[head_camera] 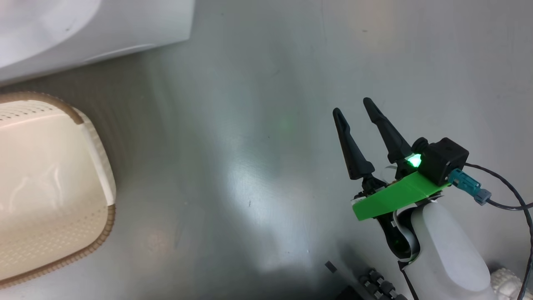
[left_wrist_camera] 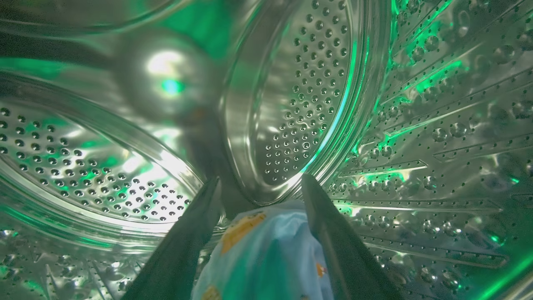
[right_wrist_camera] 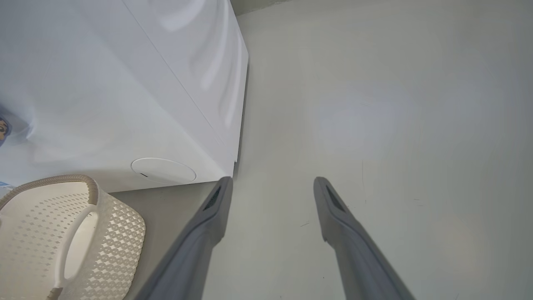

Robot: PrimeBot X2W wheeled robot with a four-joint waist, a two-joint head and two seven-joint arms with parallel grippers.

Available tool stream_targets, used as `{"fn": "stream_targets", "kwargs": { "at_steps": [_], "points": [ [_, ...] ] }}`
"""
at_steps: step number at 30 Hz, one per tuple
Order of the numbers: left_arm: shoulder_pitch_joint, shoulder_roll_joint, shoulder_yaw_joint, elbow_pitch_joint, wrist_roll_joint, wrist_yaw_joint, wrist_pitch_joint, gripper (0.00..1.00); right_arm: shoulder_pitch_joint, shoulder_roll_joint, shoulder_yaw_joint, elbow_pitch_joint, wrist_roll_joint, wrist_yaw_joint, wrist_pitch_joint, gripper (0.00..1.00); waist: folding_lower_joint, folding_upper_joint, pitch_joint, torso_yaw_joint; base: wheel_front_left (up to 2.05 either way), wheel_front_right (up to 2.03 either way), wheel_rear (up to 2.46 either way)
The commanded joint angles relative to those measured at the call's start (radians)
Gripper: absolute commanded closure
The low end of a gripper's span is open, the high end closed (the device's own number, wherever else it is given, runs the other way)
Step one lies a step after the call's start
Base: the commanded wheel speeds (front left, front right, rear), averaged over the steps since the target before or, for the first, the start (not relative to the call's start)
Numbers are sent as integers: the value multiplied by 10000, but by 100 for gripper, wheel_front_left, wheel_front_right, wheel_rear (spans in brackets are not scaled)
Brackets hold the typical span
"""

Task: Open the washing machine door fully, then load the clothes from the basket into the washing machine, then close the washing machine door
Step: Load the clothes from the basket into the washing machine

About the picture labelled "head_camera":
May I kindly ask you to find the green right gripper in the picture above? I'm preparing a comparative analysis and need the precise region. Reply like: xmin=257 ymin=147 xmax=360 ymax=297
xmin=332 ymin=97 xmax=450 ymax=221

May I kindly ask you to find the white front-load washing machine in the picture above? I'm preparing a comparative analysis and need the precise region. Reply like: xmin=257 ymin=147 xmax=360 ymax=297
xmin=0 ymin=0 xmax=195 ymax=86

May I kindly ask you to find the white ribbed wheel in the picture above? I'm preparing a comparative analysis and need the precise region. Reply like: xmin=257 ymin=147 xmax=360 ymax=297
xmin=491 ymin=268 xmax=524 ymax=300

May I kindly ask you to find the cream perforated laundry basket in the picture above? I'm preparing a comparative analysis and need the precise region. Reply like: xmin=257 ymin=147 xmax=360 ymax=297
xmin=0 ymin=92 xmax=117 ymax=288

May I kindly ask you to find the black cable with teal plug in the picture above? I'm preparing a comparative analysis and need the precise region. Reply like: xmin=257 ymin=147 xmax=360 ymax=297
xmin=449 ymin=163 xmax=533 ymax=300

